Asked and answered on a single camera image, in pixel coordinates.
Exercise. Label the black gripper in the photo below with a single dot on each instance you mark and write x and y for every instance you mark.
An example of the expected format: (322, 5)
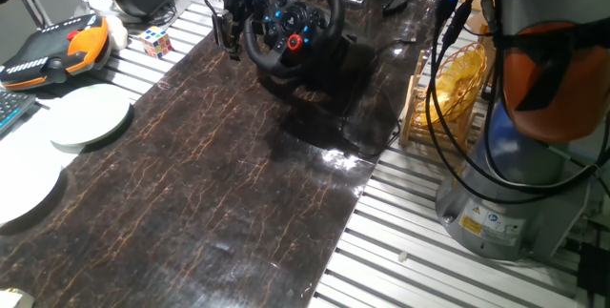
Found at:
(245, 3)

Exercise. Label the black racing steering wheel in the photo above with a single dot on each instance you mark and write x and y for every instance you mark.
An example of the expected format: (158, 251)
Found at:
(295, 17)

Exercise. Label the Rubik's cube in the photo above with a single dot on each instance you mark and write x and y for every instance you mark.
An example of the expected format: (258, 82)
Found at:
(156, 42)

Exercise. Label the white rounded plastic object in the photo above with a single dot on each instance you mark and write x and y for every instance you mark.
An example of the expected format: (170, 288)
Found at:
(116, 31)

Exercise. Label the dark brown marble mat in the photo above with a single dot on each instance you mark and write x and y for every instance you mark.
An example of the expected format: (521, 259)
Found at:
(190, 179)

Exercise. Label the white plate with green rim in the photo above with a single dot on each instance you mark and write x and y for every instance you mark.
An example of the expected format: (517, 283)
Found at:
(88, 115)

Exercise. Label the orange and black teach pendant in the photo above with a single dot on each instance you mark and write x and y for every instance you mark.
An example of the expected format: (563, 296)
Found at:
(43, 50)

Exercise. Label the plain white round plate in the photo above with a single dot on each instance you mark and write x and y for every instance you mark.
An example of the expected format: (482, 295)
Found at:
(24, 189)

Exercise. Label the small white scrap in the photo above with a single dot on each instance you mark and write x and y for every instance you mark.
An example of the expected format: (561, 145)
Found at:
(403, 256)

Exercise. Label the gold and white snack packet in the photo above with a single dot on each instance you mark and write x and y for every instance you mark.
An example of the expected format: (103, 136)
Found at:
(14, 298)

